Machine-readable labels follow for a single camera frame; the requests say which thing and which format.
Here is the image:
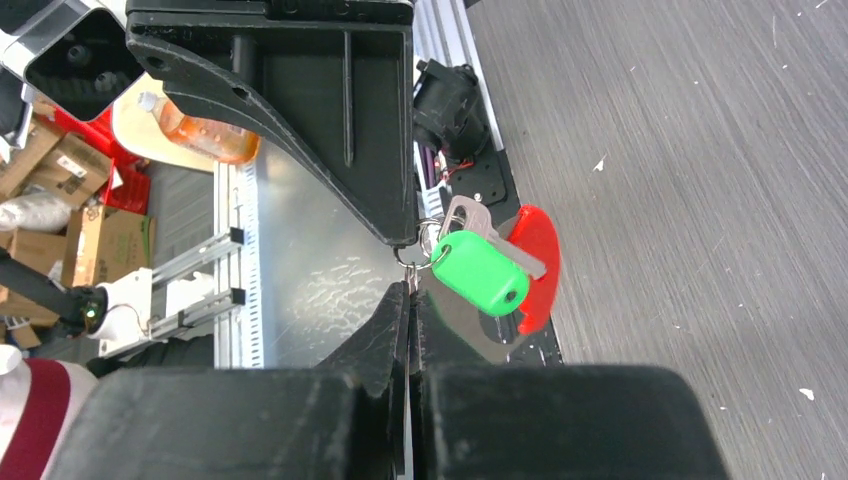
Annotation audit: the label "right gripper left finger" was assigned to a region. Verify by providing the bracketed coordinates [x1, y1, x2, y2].
[50, 282, 410, 479]

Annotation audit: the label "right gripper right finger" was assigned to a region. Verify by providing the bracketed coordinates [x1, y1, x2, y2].
[410, 291, 728, 479]

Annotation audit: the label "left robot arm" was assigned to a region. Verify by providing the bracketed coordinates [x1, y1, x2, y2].
[126, 1, 488, 247]

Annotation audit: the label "key with green tag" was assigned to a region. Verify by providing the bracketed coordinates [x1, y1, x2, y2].
[430, 195, 547, 317]

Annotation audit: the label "white slotted cable duct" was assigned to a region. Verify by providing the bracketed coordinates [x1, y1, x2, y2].
[238, 164, 265, 368]

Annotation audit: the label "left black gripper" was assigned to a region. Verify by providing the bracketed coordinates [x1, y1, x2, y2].
[125, 0, 418, 246]

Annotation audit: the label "orange drink bottle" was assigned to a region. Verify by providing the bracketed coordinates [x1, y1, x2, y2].
[137, 91, 261, 165]

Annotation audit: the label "cardboard boxes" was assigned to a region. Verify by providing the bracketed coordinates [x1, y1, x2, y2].
[0, 112, 157, 352]

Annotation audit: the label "red handled metal keyring holder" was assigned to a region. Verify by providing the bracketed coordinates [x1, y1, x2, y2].
[410, 196, 561, 364]

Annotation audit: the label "red crate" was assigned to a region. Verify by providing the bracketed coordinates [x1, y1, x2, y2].
[52, 107, 151, 215]

